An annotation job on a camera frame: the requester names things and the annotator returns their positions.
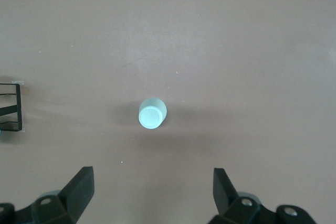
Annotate black wire cup rack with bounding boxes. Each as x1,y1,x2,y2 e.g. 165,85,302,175
0,82,25,132

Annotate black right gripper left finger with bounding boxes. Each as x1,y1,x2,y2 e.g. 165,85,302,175
30,166,95,224

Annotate pale green cup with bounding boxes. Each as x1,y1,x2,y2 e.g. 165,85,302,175
138,97,168,131

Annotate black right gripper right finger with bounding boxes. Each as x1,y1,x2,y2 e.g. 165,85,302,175
209,167,276,224

